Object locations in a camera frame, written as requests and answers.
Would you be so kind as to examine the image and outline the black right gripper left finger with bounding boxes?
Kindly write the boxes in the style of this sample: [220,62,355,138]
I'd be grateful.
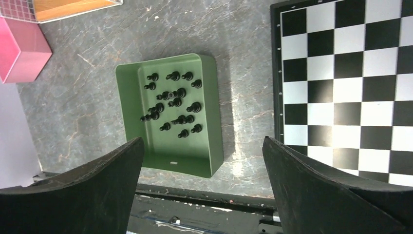
[0,137,145,234]

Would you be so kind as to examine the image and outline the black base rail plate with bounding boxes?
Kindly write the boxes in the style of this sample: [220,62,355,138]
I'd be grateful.
[126,183,283,234]

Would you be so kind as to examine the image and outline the black chess pawn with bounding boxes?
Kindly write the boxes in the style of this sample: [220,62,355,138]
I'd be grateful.
[147,73,159,82]

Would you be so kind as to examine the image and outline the green plastic tray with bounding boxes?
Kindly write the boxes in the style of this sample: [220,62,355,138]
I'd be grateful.
[115,53,224,178]

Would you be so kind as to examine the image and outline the black and white chessboard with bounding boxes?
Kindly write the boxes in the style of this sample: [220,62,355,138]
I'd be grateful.
[270,0,413,186]

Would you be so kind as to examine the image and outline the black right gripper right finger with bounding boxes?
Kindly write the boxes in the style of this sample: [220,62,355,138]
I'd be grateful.
[262,136,413,234]

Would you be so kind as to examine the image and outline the white wire wooden shelf rack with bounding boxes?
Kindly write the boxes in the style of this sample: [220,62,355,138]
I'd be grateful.
[0,0,124,23]

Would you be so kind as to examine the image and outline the pink plastic box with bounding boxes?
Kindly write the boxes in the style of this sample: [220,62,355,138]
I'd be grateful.
[0,17,53,84]

